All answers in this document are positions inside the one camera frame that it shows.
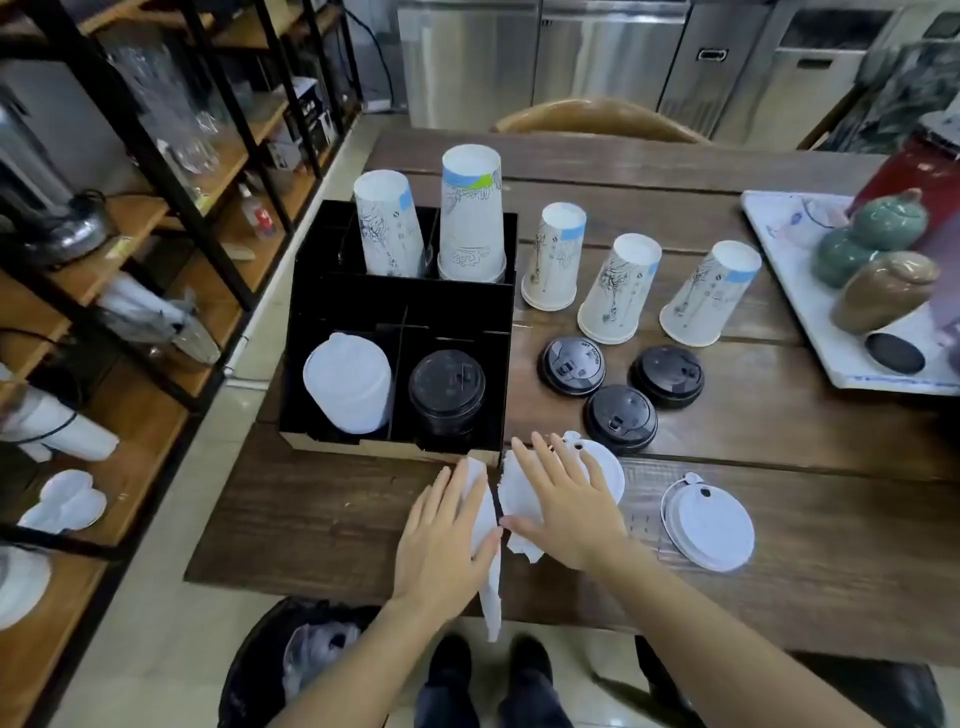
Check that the person's right hand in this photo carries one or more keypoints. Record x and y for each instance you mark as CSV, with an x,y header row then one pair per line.
x,y
574,521

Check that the person's left hand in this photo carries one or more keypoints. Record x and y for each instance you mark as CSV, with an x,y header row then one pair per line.
x,y
439,559

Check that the person's left little finger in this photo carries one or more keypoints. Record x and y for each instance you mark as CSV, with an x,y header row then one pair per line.
x,y
415,516

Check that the person's right middle finger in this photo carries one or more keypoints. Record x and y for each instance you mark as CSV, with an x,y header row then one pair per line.
x,y
553,461

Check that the person's right thumb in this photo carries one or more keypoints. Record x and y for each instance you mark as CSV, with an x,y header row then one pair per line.
x,y
519,529

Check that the person's left thumb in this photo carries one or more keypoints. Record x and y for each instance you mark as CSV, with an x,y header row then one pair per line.
x,y
487,545

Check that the person's left middle finger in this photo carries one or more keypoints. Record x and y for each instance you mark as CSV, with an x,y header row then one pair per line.
x,y
457,491

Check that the person's right little finger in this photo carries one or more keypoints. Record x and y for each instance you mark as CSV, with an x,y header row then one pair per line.
x,y
600,491

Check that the short white torn paper piece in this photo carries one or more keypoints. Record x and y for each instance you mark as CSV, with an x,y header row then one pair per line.
x,y
517,499

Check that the long white torn paper piece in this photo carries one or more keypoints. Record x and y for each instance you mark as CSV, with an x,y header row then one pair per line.
x,y
491,592

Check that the person's left forearm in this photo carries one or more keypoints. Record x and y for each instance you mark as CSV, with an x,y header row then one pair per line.
x,y
360,671

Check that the person's right forearm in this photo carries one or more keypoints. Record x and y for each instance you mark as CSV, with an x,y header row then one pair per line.
x,y
720,645

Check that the white plastic cup lid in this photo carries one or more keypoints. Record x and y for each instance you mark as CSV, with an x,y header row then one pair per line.
x,y
609,472
709,525

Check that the black plastic cup lid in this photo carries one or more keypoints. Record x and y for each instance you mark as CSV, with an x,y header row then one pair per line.
x,y
666,376
621,420
571,366

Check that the stack of black lids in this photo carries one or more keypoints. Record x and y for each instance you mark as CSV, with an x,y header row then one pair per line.
x,y
447,390

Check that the person's left black shoe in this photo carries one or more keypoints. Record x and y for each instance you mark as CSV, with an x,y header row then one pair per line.
x,y
450,664

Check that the person's black shoe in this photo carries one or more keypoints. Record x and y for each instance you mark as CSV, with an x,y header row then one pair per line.
x,y
450,664
531,664

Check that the person's right black shoe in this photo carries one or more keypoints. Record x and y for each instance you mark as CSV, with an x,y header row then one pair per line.
x,y
531,664

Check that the stack of white lids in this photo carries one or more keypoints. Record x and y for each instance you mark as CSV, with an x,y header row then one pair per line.
x,y
349,382

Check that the person's dark trousers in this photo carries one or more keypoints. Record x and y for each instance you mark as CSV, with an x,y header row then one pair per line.
x,y
525,709

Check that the small printed paper cup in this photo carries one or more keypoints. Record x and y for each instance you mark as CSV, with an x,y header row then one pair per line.
x,y
709,296
553,259
619,292

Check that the black cup organizer box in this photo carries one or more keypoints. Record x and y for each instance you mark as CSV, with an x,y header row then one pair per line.
x,y
420,307

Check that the black trash bin with bag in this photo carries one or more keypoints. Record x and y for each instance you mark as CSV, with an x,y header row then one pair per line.
x,y
262,675

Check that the large green-banded paper cup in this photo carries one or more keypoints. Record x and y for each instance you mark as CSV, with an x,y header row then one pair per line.
x,y
472,217

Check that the tall printed paper cup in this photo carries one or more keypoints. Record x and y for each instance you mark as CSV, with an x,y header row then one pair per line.
x,y
390,225

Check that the white rectangular tray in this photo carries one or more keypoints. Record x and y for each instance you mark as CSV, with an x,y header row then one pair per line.
x,y
787,285

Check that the crumpled clear plastic bag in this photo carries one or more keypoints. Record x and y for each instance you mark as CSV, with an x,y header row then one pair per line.
x,y
161,319

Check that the black round coaster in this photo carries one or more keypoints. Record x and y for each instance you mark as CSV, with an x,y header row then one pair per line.
x,y
895,354

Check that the green ceramic jar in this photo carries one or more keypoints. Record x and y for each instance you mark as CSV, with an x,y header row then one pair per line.
x,y
889,221
840,259

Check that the clear bottle with red label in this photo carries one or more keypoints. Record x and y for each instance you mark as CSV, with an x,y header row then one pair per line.
x,y
259,214

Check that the wooden chair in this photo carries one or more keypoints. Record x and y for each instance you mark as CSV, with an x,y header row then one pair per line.
x,y
600,120

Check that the brown ceramic jar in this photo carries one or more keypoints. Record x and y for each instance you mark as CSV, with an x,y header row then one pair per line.
x,y
885,292

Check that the white heart-shaped dish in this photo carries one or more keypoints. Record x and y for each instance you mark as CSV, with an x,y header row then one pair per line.
x,y
64,502

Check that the white paper roll bundle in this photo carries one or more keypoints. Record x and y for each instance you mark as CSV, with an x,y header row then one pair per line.
x,y
60,427

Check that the black and wood shelf rack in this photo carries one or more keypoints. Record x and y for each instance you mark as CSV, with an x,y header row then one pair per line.
x,y
142,225

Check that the black and white box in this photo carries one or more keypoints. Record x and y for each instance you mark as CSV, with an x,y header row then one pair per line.
x,y
311,120

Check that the white round plate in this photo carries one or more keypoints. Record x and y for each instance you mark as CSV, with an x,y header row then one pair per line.
x,y
19,589

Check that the stainless steel fridge cabinets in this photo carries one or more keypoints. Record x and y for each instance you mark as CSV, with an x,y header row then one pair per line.
x,y
600,60

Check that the red jar with grey lid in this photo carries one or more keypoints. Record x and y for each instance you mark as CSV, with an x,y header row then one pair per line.
x,y
911,172

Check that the cluster of clear glassware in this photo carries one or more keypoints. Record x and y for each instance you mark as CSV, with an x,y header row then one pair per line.
x,y
169,112

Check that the metal pot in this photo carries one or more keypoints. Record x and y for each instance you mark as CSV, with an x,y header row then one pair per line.
x,y
52,210

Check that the dark green marbled slab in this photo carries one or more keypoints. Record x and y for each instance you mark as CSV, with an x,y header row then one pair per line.
x,y
900,97

